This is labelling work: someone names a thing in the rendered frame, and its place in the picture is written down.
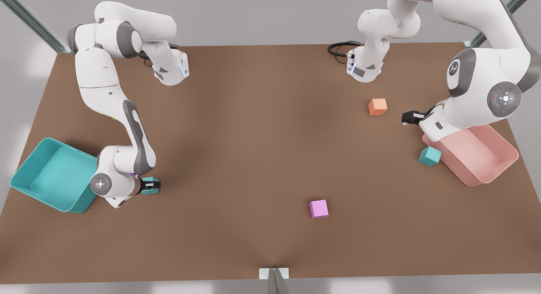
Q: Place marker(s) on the teal blue cube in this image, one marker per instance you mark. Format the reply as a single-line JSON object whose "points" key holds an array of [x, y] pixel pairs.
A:
{"points": [[151, 191], [430, 156]]}

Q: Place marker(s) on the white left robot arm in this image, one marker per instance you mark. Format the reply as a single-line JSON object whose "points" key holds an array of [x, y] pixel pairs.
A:
{"points": [[486, 74]]}

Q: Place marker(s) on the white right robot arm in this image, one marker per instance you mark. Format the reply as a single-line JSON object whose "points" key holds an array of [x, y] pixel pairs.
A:
{"points": [[99, 74]]}

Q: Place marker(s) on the orange cube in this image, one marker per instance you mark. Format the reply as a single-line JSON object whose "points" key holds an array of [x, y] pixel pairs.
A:
{"points": [[377, 107]]}

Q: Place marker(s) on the pink plastic bin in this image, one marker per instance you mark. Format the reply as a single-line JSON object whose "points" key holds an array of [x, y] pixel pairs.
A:
{"points": [[473, 154]]}

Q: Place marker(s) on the teal plastic bin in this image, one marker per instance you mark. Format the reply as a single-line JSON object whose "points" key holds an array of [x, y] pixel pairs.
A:
{"points": [[53, 175]]}

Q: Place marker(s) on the pink cube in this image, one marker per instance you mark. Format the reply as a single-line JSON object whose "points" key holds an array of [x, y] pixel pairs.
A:
{"points": [[319, 209]]}

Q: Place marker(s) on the silver frame post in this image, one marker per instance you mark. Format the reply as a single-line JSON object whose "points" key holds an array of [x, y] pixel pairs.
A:
{"points": [[34, 23], [498, 19], [274, 280]]}

